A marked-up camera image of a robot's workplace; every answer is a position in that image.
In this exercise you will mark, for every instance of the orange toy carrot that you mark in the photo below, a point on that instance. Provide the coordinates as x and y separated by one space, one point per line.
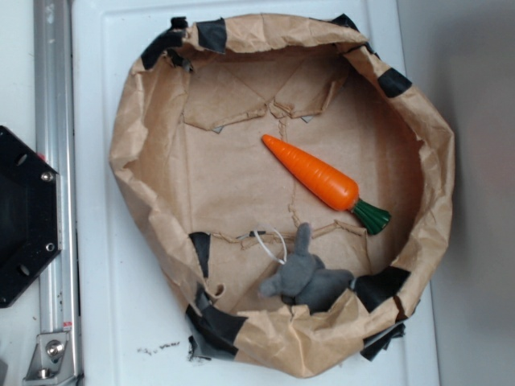
334 188

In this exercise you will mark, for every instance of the metal corner bracket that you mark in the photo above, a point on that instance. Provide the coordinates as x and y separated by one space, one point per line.
52 361

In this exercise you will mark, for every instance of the aluminum rail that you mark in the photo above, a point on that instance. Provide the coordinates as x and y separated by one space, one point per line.
59 296

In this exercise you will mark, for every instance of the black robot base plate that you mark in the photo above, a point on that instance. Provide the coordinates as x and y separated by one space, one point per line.
29 216

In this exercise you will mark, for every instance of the brown paper bag basket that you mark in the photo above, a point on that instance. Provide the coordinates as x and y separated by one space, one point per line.
188 157

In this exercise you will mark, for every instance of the gray plush animal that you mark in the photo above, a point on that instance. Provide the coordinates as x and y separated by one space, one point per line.
301 278

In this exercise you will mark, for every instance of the white tray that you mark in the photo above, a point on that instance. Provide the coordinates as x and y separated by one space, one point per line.
133 329

